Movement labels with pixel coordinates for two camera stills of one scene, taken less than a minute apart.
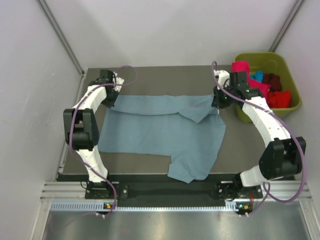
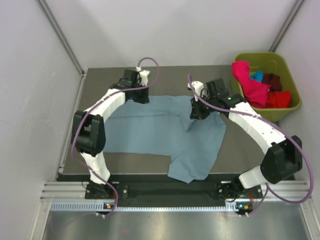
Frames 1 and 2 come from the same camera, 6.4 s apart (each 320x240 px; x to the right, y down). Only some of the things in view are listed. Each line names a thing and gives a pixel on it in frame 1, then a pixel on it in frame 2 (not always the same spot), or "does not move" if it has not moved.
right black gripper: [217, 102] → [197, 113]
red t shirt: [279, 99] does not move
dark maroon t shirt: [274, 81] does not move
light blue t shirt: [187, 128] does not move
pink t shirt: [254, 83] does not move
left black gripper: [110, 104] → [145, 99]
